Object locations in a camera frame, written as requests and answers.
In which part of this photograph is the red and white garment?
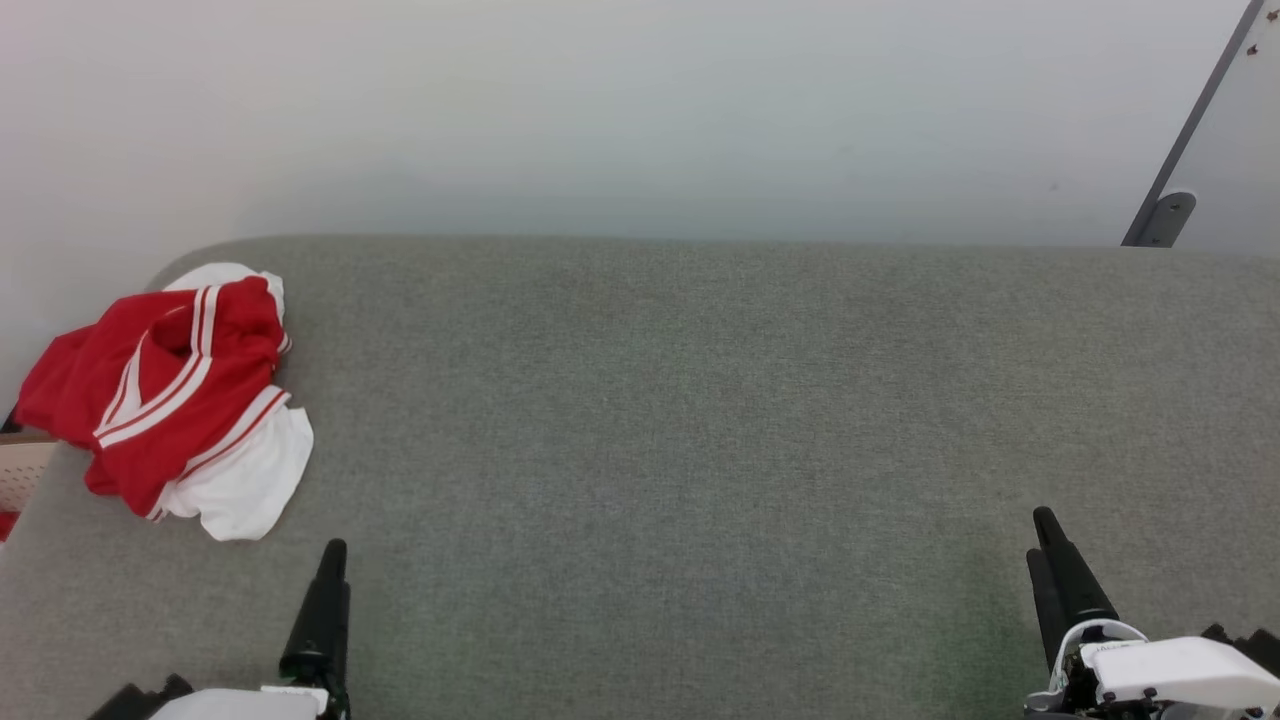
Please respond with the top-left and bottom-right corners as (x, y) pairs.
(14, 262), (315, 542)

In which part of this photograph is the grey metal bracket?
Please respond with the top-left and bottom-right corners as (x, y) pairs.
(1135, 192), (1197, 248)

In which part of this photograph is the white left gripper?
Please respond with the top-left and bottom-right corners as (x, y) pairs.
(178, 539), (353, 720)

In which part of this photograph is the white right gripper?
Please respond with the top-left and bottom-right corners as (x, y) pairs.
(1025, 506), (1280, 720)

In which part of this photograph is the grey panel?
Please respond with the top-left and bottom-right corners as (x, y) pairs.
(1122, 0), (1280, 256)

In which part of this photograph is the beige perforated laundry basket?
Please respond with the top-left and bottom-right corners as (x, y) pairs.
(0, 432), (59, 513)

